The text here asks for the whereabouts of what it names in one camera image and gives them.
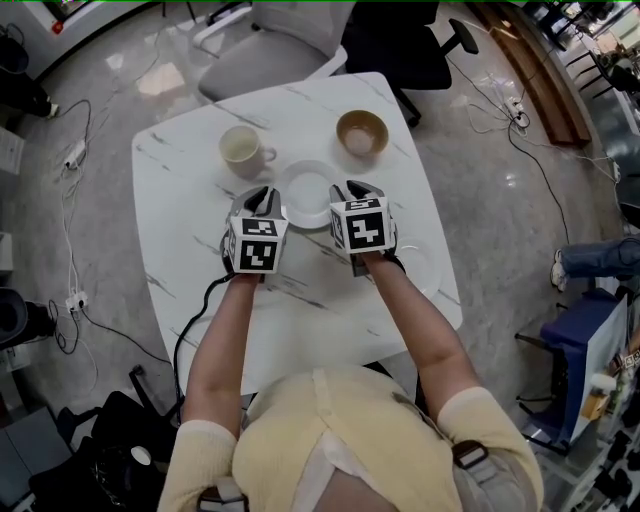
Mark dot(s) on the grey office chair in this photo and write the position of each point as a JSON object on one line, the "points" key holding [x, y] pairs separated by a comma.
{"points": [[265, 60]]}

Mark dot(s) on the black mesh chair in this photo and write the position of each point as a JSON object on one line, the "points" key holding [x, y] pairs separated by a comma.
{"points": [[115, 415]]}

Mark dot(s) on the black office chair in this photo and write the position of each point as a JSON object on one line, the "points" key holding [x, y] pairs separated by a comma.
{"points": [[395, 45]]}

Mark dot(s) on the brown wooden platform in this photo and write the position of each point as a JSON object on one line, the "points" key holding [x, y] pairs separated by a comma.
{"points": [[545, 85]]}

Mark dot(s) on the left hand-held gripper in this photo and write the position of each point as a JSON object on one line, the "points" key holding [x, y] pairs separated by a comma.
{"points": [[257, 250]]}

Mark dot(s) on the white paper roll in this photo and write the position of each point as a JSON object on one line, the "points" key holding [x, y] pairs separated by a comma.
{"points": [[603, 381]]}

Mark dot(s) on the white drawer cabinet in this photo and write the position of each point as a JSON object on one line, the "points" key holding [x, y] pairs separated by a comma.
{"points": [[10, 150]]}

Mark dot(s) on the yellow carton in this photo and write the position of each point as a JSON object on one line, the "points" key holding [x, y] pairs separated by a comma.
{"points": [[595, 406]]}

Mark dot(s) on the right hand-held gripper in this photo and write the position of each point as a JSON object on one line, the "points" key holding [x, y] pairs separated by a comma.
{"points": [[365, 230]]}

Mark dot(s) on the group of black devices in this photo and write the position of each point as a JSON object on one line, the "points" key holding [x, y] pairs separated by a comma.
{"points": [[620, 470]]}

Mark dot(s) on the white board panel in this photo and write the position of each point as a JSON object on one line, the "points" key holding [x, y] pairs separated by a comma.
{"points": [[600, 360]]}

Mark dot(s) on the brown bowl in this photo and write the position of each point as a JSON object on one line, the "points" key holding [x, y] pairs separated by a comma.
{"points": [[362, 135]]}

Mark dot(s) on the blue cloth covered chair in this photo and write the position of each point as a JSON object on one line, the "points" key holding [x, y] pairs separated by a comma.
{"points": [[570, 325]]}

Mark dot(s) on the person's right forearm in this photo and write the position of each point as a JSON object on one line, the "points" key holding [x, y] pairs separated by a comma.
{"points": [[420, 340]]}

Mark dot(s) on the black plastic bag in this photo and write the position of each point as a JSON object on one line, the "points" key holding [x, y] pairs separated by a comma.
{"points": [[115, 480]]}

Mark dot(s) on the person's left forearm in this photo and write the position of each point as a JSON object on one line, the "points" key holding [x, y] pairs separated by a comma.
{"points": [[220, 350]]}

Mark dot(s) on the white power strip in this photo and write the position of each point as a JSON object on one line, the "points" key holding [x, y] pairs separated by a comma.
{"points": [[515, 107], [75, 155], [76, 301]]}

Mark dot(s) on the person's yellow knit top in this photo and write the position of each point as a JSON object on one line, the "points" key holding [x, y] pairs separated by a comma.
{"points": [[350, 430]]}

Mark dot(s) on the white paper cup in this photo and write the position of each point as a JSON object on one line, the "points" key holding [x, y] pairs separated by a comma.
{"points": [[141, 455]]}

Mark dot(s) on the beige mug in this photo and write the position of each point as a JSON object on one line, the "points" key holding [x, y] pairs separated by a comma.
{"points": [[240, 150]]}

